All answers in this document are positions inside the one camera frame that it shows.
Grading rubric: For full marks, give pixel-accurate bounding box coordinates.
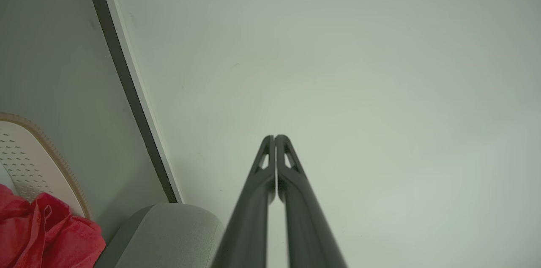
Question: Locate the red clothing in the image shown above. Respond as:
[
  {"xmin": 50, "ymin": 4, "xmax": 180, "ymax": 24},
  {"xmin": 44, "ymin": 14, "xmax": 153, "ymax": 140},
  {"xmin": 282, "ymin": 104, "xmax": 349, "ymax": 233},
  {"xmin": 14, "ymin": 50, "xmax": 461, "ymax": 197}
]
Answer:
[{"xmin": 0, "ymin": 184, "xmax": 107, "ymax": 268}]

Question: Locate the dark wall baseboard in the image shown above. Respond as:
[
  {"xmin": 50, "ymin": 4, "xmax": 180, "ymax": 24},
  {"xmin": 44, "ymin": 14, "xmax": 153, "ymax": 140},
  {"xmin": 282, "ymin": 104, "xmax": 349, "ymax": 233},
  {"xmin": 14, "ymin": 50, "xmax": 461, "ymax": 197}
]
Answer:
[{"xmin": 80, "ymin": 0, "xmax": 183, "ymax": 204}]

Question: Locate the grey fabric sofa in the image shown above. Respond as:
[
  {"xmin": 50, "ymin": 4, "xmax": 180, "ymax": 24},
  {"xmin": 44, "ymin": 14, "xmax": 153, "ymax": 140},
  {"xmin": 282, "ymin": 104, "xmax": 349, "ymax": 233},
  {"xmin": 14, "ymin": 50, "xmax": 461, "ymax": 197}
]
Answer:
[{"xmin": 94, "ymin": 203, "xmax": 225, "ymax": 268}]

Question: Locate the white perforated laundry basket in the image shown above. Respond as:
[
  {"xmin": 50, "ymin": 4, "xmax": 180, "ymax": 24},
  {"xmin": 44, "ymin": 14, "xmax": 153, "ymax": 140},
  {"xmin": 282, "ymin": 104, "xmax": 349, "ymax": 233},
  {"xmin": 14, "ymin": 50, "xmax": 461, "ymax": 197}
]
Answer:
[{"xmin": 0, "ymin": 112, "xmax": 93, "ymax": 220}]

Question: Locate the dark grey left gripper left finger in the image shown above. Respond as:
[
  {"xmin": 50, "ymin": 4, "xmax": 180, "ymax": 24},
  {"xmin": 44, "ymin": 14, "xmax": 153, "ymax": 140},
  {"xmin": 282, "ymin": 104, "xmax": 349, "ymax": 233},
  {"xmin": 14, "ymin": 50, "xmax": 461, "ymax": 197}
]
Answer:
[{"xmin": 211, "ymin": 135, "xmax": 276, "ymax": 268}]

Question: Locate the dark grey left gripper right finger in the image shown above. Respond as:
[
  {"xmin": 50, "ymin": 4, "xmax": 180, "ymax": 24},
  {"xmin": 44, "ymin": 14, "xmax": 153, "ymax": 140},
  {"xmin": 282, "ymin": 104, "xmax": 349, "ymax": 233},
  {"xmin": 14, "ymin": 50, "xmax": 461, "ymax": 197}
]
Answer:
[{"xmin": 275, "ymin": 134, "xmax": 348, "ymax": 268}]

